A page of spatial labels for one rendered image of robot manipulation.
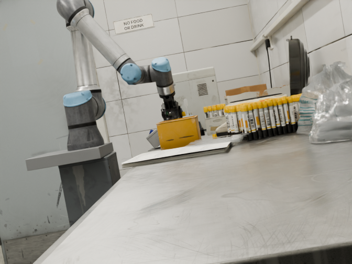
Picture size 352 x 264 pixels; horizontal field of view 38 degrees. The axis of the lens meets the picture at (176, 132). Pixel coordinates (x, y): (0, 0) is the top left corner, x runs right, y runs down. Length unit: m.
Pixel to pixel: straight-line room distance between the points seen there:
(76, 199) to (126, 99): 1.89
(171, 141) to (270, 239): 1.18
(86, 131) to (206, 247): 1.56
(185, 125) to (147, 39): 2.23
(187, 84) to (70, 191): 0.82
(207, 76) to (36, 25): 1.82
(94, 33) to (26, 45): 1.94
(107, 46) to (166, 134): 0.54
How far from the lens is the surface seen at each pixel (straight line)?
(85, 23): 2.11
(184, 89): 2.50
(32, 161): 2.03
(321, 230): 0.54
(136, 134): 3.86
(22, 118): 3.99
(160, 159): 1.42
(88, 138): 2.06
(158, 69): 2.13
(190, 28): 3.85
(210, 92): 2.50
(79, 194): 2.06
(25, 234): 4.11
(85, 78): 2.22
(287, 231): 0.55
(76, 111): 2.07
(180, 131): 1.68
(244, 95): 2.22
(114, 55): 2.06
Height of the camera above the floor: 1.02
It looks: 3 degrees down
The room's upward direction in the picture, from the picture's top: 10 degrees counter-clockwise
